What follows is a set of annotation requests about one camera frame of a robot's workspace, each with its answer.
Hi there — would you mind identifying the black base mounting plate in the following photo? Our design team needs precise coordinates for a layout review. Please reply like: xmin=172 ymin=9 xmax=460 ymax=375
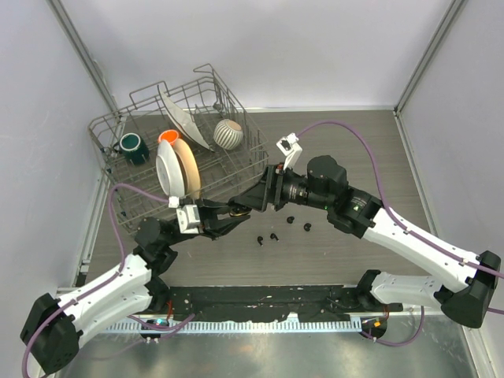
xmin=157 ymin=285 xmax=391 ymax=323

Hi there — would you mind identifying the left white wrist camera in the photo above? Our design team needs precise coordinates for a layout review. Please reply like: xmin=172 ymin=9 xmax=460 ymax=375
xmin=169 ymin=196 xmax=202 ymax=235

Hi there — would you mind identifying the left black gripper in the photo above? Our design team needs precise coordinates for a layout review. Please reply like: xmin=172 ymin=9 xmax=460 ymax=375
xmin=164 ymin=198 xmax=249 ymax=247

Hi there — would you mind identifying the white round plate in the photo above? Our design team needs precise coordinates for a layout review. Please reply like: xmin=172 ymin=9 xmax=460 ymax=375
xmin=155 ymin=140 xmax=185 ymax=198

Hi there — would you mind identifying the purple cable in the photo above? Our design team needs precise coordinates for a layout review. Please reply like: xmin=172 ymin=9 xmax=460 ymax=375
xmin=21 ymin=183 xmax=174 ymax=375
xmin=297 ymin=120 xmax=504 ymax=349

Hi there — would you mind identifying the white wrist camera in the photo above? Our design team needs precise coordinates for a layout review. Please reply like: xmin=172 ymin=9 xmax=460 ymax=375
xmin=276 ymin=133 xmax=302 ymax=170
xmin=169 ymin=196 xmax=202 ymax=235

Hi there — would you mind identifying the striped ceramic bowl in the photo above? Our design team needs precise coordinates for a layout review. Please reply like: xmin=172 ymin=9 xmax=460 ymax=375
xmin=213 ymin=119 xmax=244 ymax=150

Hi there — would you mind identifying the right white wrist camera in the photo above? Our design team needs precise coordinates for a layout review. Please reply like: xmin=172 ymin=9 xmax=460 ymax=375
xmin=276 ymin=133 xmax=302 ymax=170

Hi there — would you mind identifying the grey wire dish rack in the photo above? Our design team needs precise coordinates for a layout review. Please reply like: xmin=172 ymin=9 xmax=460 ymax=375
xmin=87 ymin=63 xmax=271 ymax=237

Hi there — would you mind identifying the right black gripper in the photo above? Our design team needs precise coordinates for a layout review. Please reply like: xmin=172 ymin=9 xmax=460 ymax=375
xmin=236 ymin=161 xmax=332 ymax=211

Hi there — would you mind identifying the orange cup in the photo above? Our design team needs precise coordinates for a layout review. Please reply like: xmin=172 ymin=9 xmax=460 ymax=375
xmin=157 ymin=129 xmax=181 ymax=145

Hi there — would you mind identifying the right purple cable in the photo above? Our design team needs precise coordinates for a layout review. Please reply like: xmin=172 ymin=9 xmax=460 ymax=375
xmin=297 ymin=120 xmax=504 ymax=349

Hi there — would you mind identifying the beige round plate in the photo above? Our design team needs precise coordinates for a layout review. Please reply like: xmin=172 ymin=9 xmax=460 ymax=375
xmin=172 ymin=139 xmax=202 ymax=199

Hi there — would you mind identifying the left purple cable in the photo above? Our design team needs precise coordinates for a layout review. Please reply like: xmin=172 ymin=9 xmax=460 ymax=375
xmin=21 ymin=183 xmax=174 ymax=375

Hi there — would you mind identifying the dark green mug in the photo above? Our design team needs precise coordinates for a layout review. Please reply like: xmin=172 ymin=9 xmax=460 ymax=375
xmin=113 ymin=132 xmax=150 ymax=166

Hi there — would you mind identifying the glossy black charging case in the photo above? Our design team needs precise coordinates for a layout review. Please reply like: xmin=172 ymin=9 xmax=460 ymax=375
xmin=229 ymin=206 xmax=251 ymax=217

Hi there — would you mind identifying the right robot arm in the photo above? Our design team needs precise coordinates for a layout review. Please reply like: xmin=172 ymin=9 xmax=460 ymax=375
xmin=230 ymin=155 xmax=501 ymax=328

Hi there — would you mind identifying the white slotted cable duct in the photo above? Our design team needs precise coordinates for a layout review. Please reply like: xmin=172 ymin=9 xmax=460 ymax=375
xmin=83 ymin=313 xmax=362 ymax=334

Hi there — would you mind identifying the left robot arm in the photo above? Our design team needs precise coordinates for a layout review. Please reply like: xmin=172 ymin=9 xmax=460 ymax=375
xmin=20 ymin=199 xmax=250 ymax=377

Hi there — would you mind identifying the grey tilted plate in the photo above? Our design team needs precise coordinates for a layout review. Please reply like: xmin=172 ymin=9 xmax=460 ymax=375
xmin=157 ymin=85 xmax=215 ymax=153

